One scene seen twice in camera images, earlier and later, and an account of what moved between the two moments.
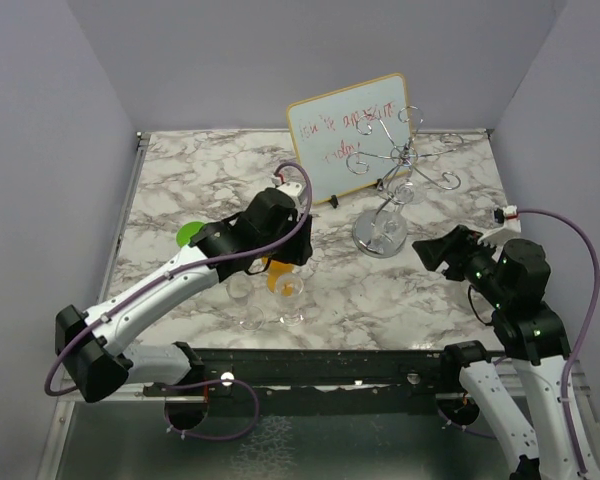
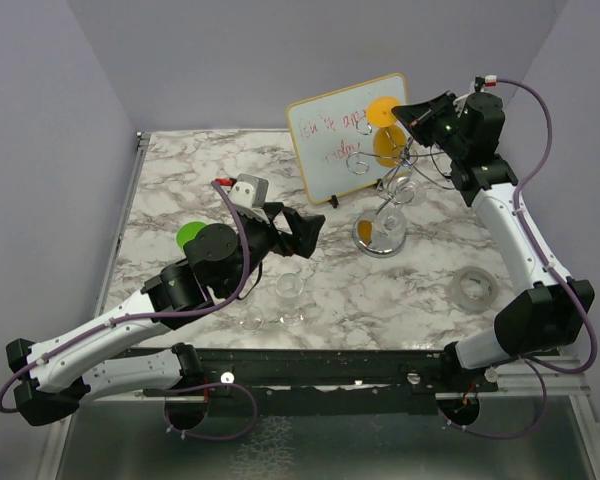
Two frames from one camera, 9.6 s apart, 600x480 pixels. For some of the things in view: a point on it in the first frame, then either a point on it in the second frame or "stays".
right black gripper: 453,248 → 419,117
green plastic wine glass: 186,231 stays
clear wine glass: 289,287 stays
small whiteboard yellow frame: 353,137 stays
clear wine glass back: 382,233 stays
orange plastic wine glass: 275,268 → 389,140
